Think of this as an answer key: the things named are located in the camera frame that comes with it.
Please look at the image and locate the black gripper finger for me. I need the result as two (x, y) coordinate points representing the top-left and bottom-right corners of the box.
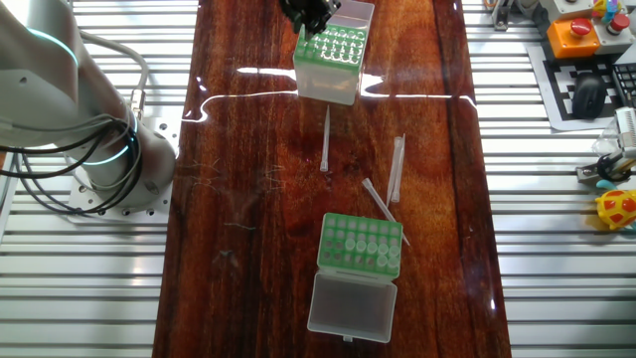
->
(281, 8), (307, 35)
(303, 7), (342, 42)

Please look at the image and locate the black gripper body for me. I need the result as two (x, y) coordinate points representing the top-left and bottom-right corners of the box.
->
(278, 0), (343, 11)

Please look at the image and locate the green clear pipette tip box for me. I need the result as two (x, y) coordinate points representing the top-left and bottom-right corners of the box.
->
(306, 212), (404, 344)
(292, 0), (376, 106)

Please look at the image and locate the glossy brown wooden board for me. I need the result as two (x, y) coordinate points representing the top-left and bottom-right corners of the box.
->
(151, 0), (513, 358)

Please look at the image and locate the grey control button box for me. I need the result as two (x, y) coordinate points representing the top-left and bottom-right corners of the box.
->
(539, 0), (596, 24)

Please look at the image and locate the orange emergency stop box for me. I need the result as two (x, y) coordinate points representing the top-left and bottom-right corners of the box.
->
(546, 17), (601, 60)

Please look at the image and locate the black computer mouse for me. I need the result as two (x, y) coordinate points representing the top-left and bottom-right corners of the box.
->
(570, 72), (608, 120)

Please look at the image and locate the small colourful plastic toy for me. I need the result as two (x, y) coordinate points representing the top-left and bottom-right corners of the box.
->
(590, 0), (623, 26)

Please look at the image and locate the grey emergency stop box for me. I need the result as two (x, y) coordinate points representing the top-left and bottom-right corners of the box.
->
(593, 12), (636, 56)

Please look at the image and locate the black keyboard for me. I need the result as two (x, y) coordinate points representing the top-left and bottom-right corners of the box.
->
(610, 62), (636, 108)

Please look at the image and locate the yellow orange turtle toy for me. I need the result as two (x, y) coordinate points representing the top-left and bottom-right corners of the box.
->
(593, 178), (636, 232)

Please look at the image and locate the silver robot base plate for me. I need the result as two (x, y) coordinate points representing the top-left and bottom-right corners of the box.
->
(66, 114), (184, 225)

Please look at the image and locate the grey cable with metal connector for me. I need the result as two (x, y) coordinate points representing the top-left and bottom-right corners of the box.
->
(79, 32), (151, 123)

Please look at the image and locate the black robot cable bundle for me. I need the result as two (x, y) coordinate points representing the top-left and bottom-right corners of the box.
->
(0, 118), (143, 219)

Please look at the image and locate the small silver metal bracket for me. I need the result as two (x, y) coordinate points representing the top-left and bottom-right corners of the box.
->
(574, 159), (636, 189)

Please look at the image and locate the black looped cable tie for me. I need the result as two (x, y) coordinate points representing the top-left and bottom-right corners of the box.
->
(594, 152), (623, 183)

